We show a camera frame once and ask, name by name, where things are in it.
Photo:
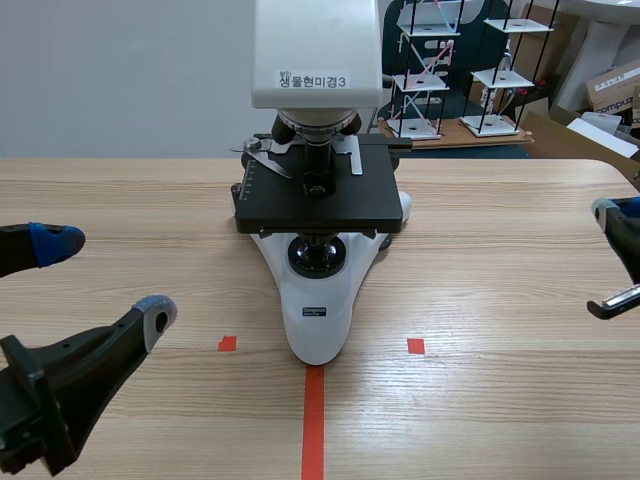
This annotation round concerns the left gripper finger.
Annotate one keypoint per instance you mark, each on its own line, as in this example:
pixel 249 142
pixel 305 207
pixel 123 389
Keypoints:
pixel 45 245

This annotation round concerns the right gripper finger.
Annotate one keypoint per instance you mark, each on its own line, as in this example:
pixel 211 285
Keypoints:
pixel 620 304
pixel 625 225

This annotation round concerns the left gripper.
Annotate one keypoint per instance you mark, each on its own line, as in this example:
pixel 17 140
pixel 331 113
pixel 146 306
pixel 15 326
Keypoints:
pixel 30 410

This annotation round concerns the open brown cardboard box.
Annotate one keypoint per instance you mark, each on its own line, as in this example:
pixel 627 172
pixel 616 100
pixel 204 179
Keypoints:
pixel 580 140

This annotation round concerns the low wooden desk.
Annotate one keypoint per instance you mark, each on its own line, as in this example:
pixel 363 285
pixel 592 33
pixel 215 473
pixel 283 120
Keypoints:
pixel 465 140

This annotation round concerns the white tiered black rod tower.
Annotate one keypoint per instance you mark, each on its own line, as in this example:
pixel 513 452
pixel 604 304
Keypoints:
pixel 500 77

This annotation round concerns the dark blue chair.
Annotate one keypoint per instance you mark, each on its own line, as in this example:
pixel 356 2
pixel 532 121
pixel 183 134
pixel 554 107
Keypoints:
pixel 472 50

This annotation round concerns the white tiered straw tower model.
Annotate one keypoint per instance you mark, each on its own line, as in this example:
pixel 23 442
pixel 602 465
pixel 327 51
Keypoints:
pixel 420 82

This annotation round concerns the white and black microscope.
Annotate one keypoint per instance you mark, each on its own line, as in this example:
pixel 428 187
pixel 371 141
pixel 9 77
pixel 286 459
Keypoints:
pixel 315 50

